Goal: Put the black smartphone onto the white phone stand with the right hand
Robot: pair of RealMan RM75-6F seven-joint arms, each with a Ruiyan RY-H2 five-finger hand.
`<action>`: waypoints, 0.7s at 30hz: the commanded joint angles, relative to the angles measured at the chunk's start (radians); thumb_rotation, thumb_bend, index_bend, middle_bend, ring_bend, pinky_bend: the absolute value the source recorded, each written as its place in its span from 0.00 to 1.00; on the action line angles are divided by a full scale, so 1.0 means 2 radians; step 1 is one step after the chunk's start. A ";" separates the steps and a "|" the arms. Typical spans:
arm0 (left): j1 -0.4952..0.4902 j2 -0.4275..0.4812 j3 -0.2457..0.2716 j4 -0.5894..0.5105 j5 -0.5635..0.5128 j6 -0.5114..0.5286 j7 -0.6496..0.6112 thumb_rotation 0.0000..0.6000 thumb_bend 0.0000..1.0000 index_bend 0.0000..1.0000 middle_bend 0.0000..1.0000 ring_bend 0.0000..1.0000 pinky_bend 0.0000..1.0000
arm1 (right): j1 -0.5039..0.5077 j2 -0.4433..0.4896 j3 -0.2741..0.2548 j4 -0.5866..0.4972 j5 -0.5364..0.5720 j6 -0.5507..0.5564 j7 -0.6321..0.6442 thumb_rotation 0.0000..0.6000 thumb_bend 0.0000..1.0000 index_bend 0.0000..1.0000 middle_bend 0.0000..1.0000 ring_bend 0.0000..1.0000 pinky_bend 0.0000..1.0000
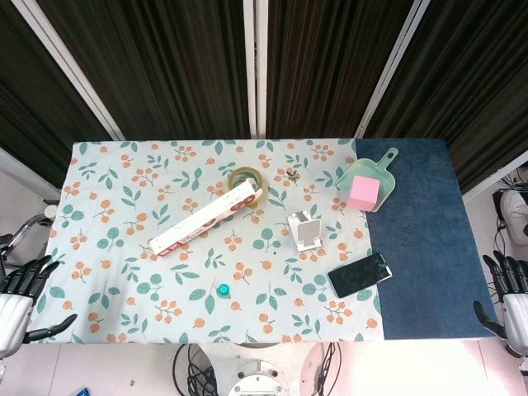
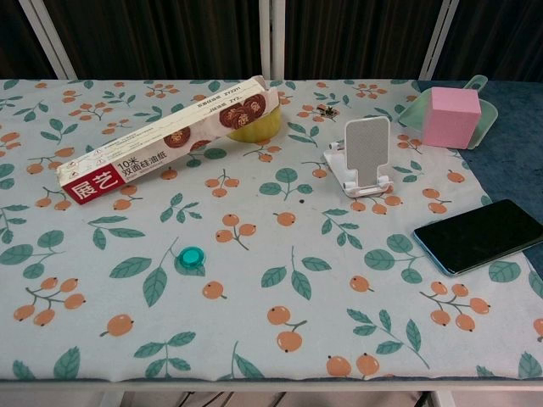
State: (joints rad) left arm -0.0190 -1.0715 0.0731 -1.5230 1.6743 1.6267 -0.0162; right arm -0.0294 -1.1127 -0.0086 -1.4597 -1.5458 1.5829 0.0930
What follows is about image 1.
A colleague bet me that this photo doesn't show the right black-fingered robot hand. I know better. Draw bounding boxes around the right black-fingered robot hand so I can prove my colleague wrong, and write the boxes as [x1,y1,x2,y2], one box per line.
[473,248,528,358]

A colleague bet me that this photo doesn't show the left black-fingered robot hand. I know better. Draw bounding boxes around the left black-fingered robot hand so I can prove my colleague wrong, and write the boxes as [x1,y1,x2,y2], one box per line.
[0,254,78,359]

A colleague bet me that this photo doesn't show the black smartphone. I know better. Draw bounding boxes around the black smartphone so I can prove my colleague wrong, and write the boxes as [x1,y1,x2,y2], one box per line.
[327,252,393,299]

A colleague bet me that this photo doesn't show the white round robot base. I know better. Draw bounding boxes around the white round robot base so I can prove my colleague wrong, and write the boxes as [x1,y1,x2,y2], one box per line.
[226,357,290,396]

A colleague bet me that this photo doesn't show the white phone stand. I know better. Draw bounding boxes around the white phone stand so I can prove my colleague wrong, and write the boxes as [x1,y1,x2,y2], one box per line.
[286,210,326,252]

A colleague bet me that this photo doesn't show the white shoe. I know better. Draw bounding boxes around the white shoe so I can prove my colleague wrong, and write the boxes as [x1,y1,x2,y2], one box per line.
[500,191,528,233]

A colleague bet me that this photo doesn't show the dark blue table mat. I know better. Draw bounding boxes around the dark blue table mat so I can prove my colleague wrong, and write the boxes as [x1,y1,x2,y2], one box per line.
[353,138,498,342]

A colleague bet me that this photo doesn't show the floral leaf print tablecloth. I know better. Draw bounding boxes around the floral leaf print tablecloth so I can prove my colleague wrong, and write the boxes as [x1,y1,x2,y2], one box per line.
[26,139,387,346]

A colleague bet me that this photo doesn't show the pink foam cube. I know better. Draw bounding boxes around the pink foam cube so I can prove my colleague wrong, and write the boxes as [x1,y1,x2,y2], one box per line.
[346,174,381,212]

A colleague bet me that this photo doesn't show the long baking paper box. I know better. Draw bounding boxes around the long baking paper box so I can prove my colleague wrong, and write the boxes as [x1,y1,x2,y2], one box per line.
[148,178,264,259]

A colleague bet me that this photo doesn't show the mint green plastic dustpan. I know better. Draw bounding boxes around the mint green plastic dustpan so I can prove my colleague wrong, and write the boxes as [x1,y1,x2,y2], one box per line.
[334,148,400,214]

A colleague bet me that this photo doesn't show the yellowish clear tape roll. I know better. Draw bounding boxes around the yellowish clear tape roll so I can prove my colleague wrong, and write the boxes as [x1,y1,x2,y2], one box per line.
[228,166,266,207]

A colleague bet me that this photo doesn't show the metal chair frame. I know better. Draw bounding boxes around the metal chair frame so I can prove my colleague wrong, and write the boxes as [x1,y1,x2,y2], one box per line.
[0,200,61,267]

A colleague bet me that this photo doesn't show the black cable bundle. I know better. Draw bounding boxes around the black cable bundle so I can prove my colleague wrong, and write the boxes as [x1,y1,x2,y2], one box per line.
[299,341,344,396]
[172,342,226,396]

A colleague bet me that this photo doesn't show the white slanted frame post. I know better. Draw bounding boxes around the white slanted frame post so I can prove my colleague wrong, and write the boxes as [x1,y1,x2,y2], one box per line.
[355,0,435,139]
[11,0,125,142]

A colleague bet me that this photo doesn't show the white vertical frame post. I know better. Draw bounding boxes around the white vertical frame post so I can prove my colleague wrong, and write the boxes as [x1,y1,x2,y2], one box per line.
[243,0,270,140]

